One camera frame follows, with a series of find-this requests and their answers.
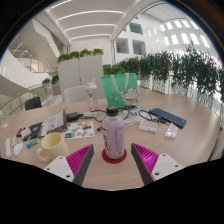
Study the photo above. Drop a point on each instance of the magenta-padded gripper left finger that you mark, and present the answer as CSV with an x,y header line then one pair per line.
x,y
60,166

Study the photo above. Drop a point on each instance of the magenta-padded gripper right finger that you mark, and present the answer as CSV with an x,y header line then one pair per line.
x,y
165,166

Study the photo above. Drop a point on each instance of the purple drink bottle black cap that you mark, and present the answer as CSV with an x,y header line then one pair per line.
x,y
113,136

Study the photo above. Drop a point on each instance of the clear plastic water bottle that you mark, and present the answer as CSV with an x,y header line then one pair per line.
x,y
92,96

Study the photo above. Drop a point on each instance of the pale yellow mug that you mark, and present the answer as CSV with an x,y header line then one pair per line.
x,y
53,145

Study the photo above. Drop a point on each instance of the small clear plastic box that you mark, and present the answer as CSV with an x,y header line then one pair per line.
x,y
171,130

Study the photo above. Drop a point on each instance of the small teal cylinder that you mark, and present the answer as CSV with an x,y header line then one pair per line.
x,y
31,143

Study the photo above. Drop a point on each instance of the colourful sticker sheet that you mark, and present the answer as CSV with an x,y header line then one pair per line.
x,y
80,130

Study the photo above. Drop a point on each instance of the small white flat packet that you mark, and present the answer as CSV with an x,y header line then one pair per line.
x,y
148,126

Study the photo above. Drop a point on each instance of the dark book with white page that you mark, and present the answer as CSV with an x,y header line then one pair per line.
x,y
50,123

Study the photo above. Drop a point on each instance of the white charger block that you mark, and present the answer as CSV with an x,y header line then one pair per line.
x,y
26,134

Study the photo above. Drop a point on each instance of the dark blue keyboard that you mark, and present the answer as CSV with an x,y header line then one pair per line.
x,y
168,117

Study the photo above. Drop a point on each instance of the flat round red coaster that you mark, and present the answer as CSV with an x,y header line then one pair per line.
x,y
114,160

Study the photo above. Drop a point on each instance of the black power adapter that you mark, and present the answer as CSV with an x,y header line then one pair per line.
x,y
72,116

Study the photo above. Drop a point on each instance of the small black red case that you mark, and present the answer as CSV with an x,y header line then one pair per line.
x,y
20,131

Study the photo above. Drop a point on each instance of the white paper slip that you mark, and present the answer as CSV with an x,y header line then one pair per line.
x,y
4,126

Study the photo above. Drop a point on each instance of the black chair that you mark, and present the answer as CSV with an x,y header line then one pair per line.
x,y
33,103

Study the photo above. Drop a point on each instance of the white chair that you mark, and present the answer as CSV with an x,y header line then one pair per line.
x,y
75,94

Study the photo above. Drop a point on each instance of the small potted plants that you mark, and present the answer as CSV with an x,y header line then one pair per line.
x,y
53,80

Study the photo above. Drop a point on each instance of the green tote bag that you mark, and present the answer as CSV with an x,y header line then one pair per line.
x,y
116,88

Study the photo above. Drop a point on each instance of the white cabinet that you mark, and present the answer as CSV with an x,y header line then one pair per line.
x,y
78,71

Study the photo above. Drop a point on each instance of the green hedge along railing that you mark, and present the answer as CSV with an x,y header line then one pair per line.
x,y
180,70

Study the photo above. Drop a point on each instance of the green plants atop cabinet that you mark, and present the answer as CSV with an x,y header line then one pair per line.
x,y
80,54

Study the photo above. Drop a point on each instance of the ceiling strip lights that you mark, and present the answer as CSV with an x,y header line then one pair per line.
x,y
88,26

